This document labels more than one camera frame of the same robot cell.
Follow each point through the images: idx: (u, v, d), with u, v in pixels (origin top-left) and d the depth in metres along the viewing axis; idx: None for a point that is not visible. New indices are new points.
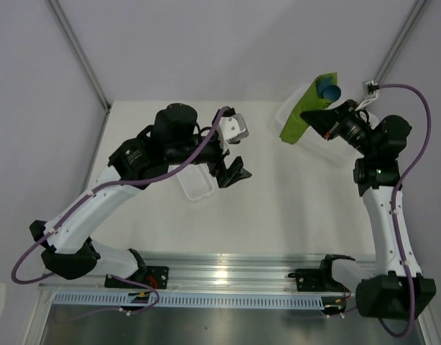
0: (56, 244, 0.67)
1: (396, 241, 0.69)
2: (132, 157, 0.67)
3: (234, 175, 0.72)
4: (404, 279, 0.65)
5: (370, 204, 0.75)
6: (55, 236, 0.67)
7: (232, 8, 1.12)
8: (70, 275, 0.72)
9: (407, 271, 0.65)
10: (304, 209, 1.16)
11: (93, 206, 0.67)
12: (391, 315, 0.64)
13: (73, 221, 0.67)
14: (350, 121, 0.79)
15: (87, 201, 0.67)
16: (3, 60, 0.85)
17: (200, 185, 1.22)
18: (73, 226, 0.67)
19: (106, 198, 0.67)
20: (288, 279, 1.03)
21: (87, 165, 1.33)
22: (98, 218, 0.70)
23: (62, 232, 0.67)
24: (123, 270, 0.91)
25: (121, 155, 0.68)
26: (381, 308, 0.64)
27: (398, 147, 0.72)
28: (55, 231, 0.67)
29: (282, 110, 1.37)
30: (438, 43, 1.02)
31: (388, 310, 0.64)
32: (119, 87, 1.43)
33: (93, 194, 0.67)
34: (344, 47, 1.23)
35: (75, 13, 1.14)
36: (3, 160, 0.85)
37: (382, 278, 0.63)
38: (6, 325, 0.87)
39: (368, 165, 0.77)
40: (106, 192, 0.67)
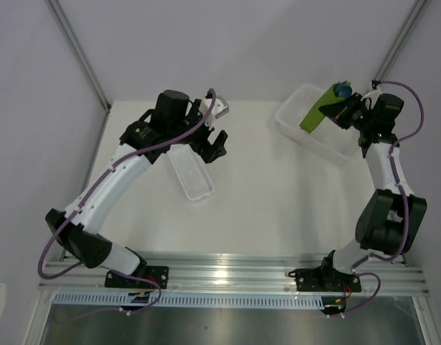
0: (82, 221, 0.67)
1: (393, 173, 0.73)
2: (143, 134, 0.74)
3: (218, 149, 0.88)
4: (398, 198, 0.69)
5: (372, 157, 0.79)
6: (79, 215, 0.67)
7: (232, 8, 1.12)
8: (91, 262, 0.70)
9: (402, 191, 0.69)
10: (304, 209, 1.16)
11: (115, 180, 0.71)
12: (384, 240, 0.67)
13: (97, 198, 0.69)
14: (355, 105, 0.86)
15: (108, 177, 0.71)
16: (3, 58, 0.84)
17: (200, 185, 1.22)
18: (97, 203, 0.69)
19: (126, 172, 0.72)
20: (288, 279, 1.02)
21: (87, 165, 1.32)
22: (117, 195, 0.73)
23: (87, 210, 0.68)
24: (126, 265, 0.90)
25: (131, 134, 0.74)
26: (375, 231, 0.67)
27: (393, 111, 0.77)
28: (80, 208, 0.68)
29: (283, 110, 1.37)
30: (437, 43, 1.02)
31: (382, 233, 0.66)
32: (119, 86, 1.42)
33: (113, 169, 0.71)
34: (344, 46, 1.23)
35: (75, 12, 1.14)
36: (3, 160, 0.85)
37: (378, 193, 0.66)
38: (6, 325, 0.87)
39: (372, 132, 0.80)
40: (126, 165, 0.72)
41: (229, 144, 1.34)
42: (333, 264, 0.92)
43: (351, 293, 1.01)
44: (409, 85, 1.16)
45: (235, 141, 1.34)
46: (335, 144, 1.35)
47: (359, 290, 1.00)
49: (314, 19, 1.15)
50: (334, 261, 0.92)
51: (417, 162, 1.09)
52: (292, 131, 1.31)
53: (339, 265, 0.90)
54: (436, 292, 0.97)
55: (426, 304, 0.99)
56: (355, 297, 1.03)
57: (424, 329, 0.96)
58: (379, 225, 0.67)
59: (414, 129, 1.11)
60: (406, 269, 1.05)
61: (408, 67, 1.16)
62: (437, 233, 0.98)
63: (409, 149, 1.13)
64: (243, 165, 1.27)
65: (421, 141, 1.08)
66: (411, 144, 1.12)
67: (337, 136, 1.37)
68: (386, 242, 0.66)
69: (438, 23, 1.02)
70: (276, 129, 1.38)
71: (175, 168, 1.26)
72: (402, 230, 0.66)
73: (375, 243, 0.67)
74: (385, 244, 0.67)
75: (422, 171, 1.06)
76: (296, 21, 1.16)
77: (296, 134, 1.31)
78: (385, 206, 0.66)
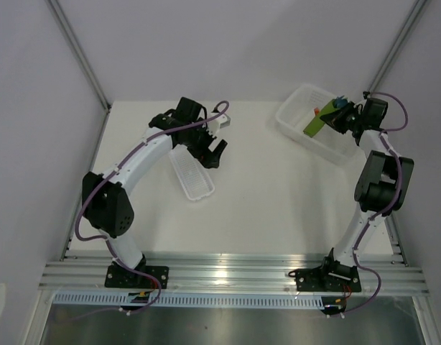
0: (121, 180, 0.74)
1: (385, 147, 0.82)
2: (169, 121, 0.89)
3: (217, 154, 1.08)
4: (391, 160, 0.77)
5: (367, 143, 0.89)
6: (117, 176, 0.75)
7: (232, 8, 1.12)
8: (117, 228, 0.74)
9: (393, 154, 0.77)
10: (304, 209, 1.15)
11: (148, 151, 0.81)
12: (380, 197, 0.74)
13: (133, 162, 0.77)
14: (346, 111, 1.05)
15: (142, 148, 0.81)
16: (3, 59, 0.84)
17: (200, 185, 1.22)
18: (133, 167, 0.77)
19: (156, 146, 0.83)
20: (288, 279, 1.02)
21: (87, 165, 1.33)
22: (146, 167, 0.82)
23: (124, 172, 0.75)
24: (129, 258, 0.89)
25: (159, 121, 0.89)
26: (372, 187, 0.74)
27: (378, 108, 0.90)
28: (118, 170, 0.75)
29: (282, 110, 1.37)
30: (437, 42, 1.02)
31: (378, 190, 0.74)
32: (119, 87, 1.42)
33: (146, 142, 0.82)
34: (344, 46, 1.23)
35: (75, 13, 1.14)
36: (3, 160, 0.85)
37: (372, 154, 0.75)
38: (6, 325, 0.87)
39: (363, 123, 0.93)
40: (156, 141, 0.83)
41: (228, 145, 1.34)
42: (334, 256, 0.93)
43: (351, 293, 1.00)
44: (409, 85, 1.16)
45: (234, 142, 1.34)
46: (335, 144, 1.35)
47: (359, 290, 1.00)
49: (314, 19, 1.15)
50: (335, 253, 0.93)
51: (416, 162, 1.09)
52: (291, 131, 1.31)
53: (340, 253, 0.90)
54: (436, 292, 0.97)
55: (426, 304, 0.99)
56: (355, 297, 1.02)
57: (424, 330, 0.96)
58: (375, 181, 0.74)
59: (414, 129, 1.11)
60: (406, 269, 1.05)
61: (407, 67, 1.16)
62: (437, 233, 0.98)
63: (409, 149, 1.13)
64: (243, 165, 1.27)
65: (421, 141, 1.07)
66: (411, 144, 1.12)
67: (337, 136, 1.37)
68: (381, 199, 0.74)
69: (438, 22, 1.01)
70: (276, 129, 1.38)
71: (175, 169, 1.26)
72: (395, 187, 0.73)
73: (372, 200, 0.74)
74: (381, 201, 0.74)
75: (423, 171, 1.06)
76: (296, 21, 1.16)
77: (296, 134, 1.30)
78: (378, 165, 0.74)
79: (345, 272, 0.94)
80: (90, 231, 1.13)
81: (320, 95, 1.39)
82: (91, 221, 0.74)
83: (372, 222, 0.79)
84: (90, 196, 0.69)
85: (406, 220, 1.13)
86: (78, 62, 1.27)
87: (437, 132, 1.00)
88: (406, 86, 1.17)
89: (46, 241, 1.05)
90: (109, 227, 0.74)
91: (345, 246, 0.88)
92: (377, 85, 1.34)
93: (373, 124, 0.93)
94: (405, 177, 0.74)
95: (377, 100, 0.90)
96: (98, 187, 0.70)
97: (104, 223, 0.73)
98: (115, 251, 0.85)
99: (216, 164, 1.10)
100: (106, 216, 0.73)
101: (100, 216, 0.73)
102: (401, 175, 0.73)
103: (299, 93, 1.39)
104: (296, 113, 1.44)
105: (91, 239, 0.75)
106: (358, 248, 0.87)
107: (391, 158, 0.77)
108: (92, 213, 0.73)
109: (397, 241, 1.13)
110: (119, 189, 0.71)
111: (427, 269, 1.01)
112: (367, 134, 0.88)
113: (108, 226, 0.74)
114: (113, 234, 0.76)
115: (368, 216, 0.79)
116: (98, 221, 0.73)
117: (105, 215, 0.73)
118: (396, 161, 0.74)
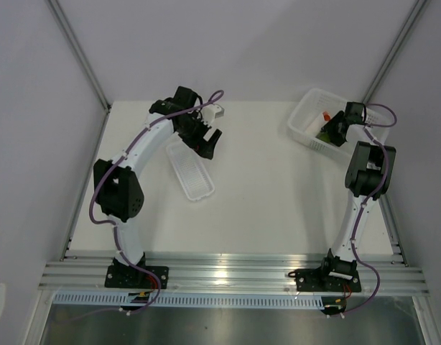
0: (130, 165, 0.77)
1: (369, 136, 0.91)
2: (169, 106, 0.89)
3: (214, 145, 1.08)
4: (377, 150, 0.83)
5: (352, 135, 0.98)
6: (126, 161, 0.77)
7: (231, 8, 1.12)
8: (130, 210, 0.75)
9: (379, 143, 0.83)
10: (304, 209, 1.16)
11: (152, 135, 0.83)
12: (368, 183, 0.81)
13: (138, 149, 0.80)
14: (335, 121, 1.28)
15: (146, 134, 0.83)
16: (3, 61, 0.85)
17: (200, 185, 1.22)
18: (139, 152, 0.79)
19: (159, 130, 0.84)
20: (288, 279, 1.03)
21: (87, 165, 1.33)
22: (149, 154, 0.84)
23: (131, 157, 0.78)
24: (133, 251, 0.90)
25: (159, 106, 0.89)
26: (360, 175, 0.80)
27: (358, 107, 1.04)
28: (126, 155, 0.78)
29: (295, 116, 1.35)
30: (437, 42, 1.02)
31: (365, 177, 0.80)
32: (120, 88, 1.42)
33: (149, 128, 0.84)
34: (343, 47, 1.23)
35: (75, 13, 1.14)
36: (3, 162, 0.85)
37: (359, 145, 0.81)
38: (6, 325, 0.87)
39: (347, 119, 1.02)
40: (159, 126, 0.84)
41: (228, 145, 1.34)
42: (333, 252, 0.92)
43: (351, 293, 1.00)
44: (408, 85, 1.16)
45: (235, 142, 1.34)
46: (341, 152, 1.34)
47: (359, 290, 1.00)
49: (313, 19, 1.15)
50: (334, 249, 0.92)
51: (417, 162, 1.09)
52: (298, 134, 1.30)
53: (338, 248, 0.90)
54: (436, 292, 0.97)
55: (426, 303, 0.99)
56: (355, 297, 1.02)
57: (424, 329, 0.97)
58: (364, 169, 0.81)
59: (414, 129, 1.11)
60: (405, 269, 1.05)
61: (406, 67, 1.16)
62: (437, 233, 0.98)
63: (409, 149, 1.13)
64: (243, 164, 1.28)
65: (421, 141, 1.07)
66: (411, 144, 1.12)
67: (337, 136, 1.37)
68: (369, 185, 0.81)
69: (437, 23, 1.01)
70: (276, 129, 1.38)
71: (175, 169, 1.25)
72: (382, 175, 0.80)
73: (361, 186, 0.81)
74: (369, 187, 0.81)
75: (424, 171, 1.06)
76: (296, 21, 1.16)
77: (305, 139, 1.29)
78: (365, 154, 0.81)
79: (346, 271, 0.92)
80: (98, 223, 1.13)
81: (329, 97, 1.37)
82: (103, 206, 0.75)
83: (365, 207, 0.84)
84: (103, 180, 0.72)
85: (406, 220, 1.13)
86: (78, 62, 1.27)
87: (437, 132, 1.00)
88: (406, 87, 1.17)
89: (47, 242, 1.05)
90: (122, 211, 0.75)
91: (343, 238, 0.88)
92: (377, 85, 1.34)
93: (357, 120, 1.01)
94: (390, 164, 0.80)
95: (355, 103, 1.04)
96: (108, 172, 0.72)
97: (116, 207, 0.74)
98: (121, 242, 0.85)
99: (211, 156, 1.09)
100: (118, 200, 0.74)
101: (111, 200, 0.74)
102: (388, 162, 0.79)
103: (307, 100, 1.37)
104: (305, 117, 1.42)
105: (103, 223, 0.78)
106: (355, 237, 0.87)
107: (377, 146, 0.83)
108: (103, 198, 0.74)
109: (397, 242, 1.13)
110: (128, 173, 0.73)
111: (427, 269, 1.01)
112: (355, 126, 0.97)
113: (120, 210, 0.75)
114: (125, 218, 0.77)
115: (360, 200, 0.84)
116: (110, 206, 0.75)
117: (118, 198, 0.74)
118: (383, 152, 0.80)
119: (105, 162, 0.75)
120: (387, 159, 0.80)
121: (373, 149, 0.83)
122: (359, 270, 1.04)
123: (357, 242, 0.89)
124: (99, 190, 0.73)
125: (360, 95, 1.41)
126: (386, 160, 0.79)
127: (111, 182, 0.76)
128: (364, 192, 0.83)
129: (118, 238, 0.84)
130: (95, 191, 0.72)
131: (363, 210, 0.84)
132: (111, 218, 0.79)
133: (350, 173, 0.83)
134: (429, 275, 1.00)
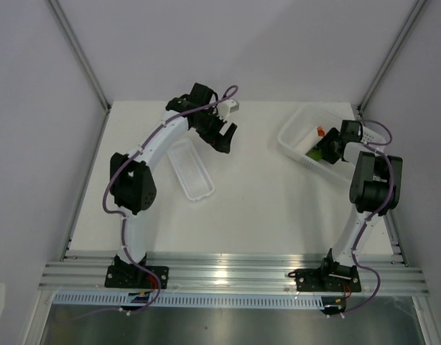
0: (145, 159, 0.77)
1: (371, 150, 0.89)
2: (185, 103, 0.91)
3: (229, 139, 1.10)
4: (381, 162, 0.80)
5: (350, 152, 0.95)
6: (141, 156, 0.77)
7: (231, 8, 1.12)
8: (143, 203, 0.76)
9: (382, 154, 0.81)
10: (304, 211, 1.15)
11: (168, 131, 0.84)
12: (376, 198, 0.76)
13: (154, 144, 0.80)
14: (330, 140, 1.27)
15: (161, 130, 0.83)
16: (3, 61, 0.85)
17: (200, 185, 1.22)
18: (155, 148, 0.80)
19: (174, 127, 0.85)
20: (288, 279, 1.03)
21: (87, 165, 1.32)
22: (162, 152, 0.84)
23: (147, 152, 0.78)
24: (136, 250, 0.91)
25: (175, 103, 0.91)
26: (368, 187, 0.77)
27: (354, 125, 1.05)
28: (141, 150, 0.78)
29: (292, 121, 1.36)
30: (436, 42, 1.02)
31: (374, 190, 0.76)
32: (119, 87, 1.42)
33: (165, 123, 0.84)
34: (343, 47, 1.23)
35: (75, 13, 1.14)
36: (3, 161, 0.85)
37: (362, 155, 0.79)
38: (6, 325, 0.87)
39: (345, 139, 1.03)
40: (174, 123, 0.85)
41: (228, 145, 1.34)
42: (334, 257, 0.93)
43: (351, 293, 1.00)
44: (407, 85, 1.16)
45: (234, 141, 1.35)
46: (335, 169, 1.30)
47: (359, 290, 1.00)
49: (313, 19, 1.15)
50: (334, 254, 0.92)
51: (417, 162, 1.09)
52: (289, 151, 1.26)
53: (338, 254, 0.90)
54: (436, 292, 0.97)
55: (426, 303, 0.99)
56: (355, 297, 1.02)
57: (424, 329, 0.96)
58: (371, 182, 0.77)
59: (414, 129, 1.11)
60: (405, 269, 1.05)
61: (406, 67, 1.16)
62: (437, 233, 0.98)
63: (409, 149, 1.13)
64: (243, 164, 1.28)
65: (421, 141, 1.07)
66: (411, 144, 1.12)
67: None
68: (378, 199, 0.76)
69: (437, 22, 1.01)
70: (275, 129, 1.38)
71: (175, 169, 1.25)
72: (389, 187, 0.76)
73: (369, 200, 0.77)
74: (376, 201, 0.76)
75: (423, 171, 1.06)
76: (296, 21, 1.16)
77: (296, 155, 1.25)
78: (370, 166, 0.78)
79: (345, 272, 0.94)
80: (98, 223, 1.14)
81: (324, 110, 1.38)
82: (117, 197, 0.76)
83: (368, 222, 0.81)
84: (118, 172, 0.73)
85: (406, 219, 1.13)
86: (78, 62, 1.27)
87: (437, 132, 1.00)
88: (405, 87, 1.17)
89: (47, 242, 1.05)
90: (135, 204, 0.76)
91: (344, 247, 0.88)
92: (376, 85, 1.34)
93: (354, 139, 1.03)
94: (396, 173, 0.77)
95: (351, 121, 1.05)
96: (123, 166, 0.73)
97: (131, 199, 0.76)
98: (127, 237, 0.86)
99: (227, 150, 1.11)
100: (133, 193, 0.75)
101: (126, 192, 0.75)
102: (393, 172, 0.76)
103: (299, 112, 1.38)
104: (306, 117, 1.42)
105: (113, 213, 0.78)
106: (356, 248, 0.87)
107: (381, 157, 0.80)
108: (118, 189, 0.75)
109: (397, 242, 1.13)
110: (144, 168, 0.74)
111: (426, 269, 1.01)
112: (353, 144, 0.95)
113: (133, 203, 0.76)
114: (136, 210, 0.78)
115: (364, 216, 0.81)
116: (124, 197, 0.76)
117: (131, 192, 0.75)
118: (388, 163, 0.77)
119: (121, 154, 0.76)
120: (392, 169, 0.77)
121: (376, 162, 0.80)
122: (358, 270, 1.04)
123: (358, 251, 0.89)
124: (114, 180, 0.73)
125: (360, 94, 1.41)
126: (391, 171, 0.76)
127: (126, 175, 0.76)
128: (372, 208, 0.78)
129: (125, 232, 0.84)
130: (110, 182, 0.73)
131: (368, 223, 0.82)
132: (122, 210, 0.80)
133: (356, 187, 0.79)
134: (429, 274, 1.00)
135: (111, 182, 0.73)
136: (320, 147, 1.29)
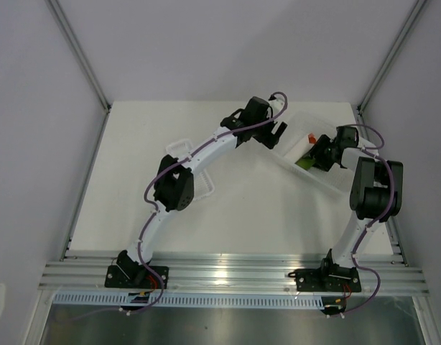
0: (191, 167, 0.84)
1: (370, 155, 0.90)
2: (238, 124, 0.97)
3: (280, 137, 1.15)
4: (381, 167, 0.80)
5: (350, 158, 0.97)
6: (188, 162, 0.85)
7: (232, 9, 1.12)
8: (179, 205, 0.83)
9: (381, 159, 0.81)
10: (304, 211, 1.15)
11: (217, 146, 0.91)
12: (378, 204, 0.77)
13: (202, 154, 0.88)
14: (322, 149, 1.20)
15: (212, 144, 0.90)
16: (3, 61, 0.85)
17: (200, 185, 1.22)
18: (202, 157, 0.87)
19: (223, 144, 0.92)
20: (288, 279, 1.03)
21: (87, 165, 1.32)
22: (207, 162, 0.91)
23: (195, 160, 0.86)
24: (147, 250, 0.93)
25: (229, 122, 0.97)
26: (369, 195, 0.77)
27: (350, 132, 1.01)
28: (190, 158, 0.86)
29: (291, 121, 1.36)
30: (436, 42, 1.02)
31: (375, 197, 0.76)
32: (120, 88, 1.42)
33: (216, 139, 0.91)
34: (342, 47, 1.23)
35: (75, 13, 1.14)
36: (3, 160, 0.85)
37: (362, 160, 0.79)
38: (6, 325, 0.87)
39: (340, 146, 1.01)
40: (224, 139, 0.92)
41: None
42: (334, 258, 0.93)
43: (351, 293, 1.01)
44: (407, 85, 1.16)
45: None
46: (329, 175, 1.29)
47: (359, 290, 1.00)
49: (313, 19, 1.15)
50: (334, 255, 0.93)
51: (416, 162, 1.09)
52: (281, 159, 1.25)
53: (339, 256, 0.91)
54: (436, 292, 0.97)
55: (426, 304, 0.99)
56: (355, 297, 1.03)
57: (424, 329, 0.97)
58: (373, 189, 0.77)
59: (414, 129, 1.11)
60: (405, 269, 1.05)
61: (406, 67, 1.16)
62: (437, 233, 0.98)
63: (409, 149, 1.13)
64: (243, 164, 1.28)
65: (421, 141, 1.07)
66: (411, 144, 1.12)
67: None
68: (379, 205, 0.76)
69: (437, 22, 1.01)
70: None
71: None
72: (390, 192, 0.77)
73: (370, 207, 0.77)
74: (378, 208, 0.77)
75: (423, 171, 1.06)
76: (296, 21, 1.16)
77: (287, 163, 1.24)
78: (370, 172, 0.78)
79: (345, 272, 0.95)
80: (98, 223, 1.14)
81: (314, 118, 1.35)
82: (157, 192, 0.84)
83: (369, 228, 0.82)
84: (164, 172, 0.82)
85: (406, 219, 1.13)
86: (78, 62, 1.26)
87: (436, 133, 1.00)
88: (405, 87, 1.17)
89: (47, 242, 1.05)
90: (171, 203, 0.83)
91: (344, 250, 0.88)
92: (376, 85, 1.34)
93: (350, 146, 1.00)
94: (396, 177, 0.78)
95: (347, 127, 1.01)
96: (169, 167, 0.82)
97: (169, 198, 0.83)
98: (145, 233, 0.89)
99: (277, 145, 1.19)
100: (172, 192, 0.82)
101: (165, 189, 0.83)
102: (393, 177, 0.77)
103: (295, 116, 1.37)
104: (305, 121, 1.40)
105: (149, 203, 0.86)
106: (356, 251, 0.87)
107: (380, 162, 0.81)
108: (162, 187, 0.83)
109: (397, 242, 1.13)
110: (188, 174, 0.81)
111: (426, 269, 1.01)
112: (349, 150, 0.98)
113: (172, 203, 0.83)
114: (172, 208, 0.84)
115: (365, 222, 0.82)
116: (165, 195, 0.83)
117: (172, 190, 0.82)
118: (388, 169, 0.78)
119: (172, 159, 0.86)
120: (392, 174, 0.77)
121: (375, 167, 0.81)
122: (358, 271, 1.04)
123: (358, 254, 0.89)
124: (159, 177, 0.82)
125: (360, 94, 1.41)
126: (391, 177, 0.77)
127: (172, 176, 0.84)
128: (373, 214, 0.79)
129: (146, 228, 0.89)
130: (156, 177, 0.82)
131: (365, 226, 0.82)
132: (159, 205, 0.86)
133: (357, 193, 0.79)
134: (429, 274, 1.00)
135: (157, 177, 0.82)
136: (313, 156, 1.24)
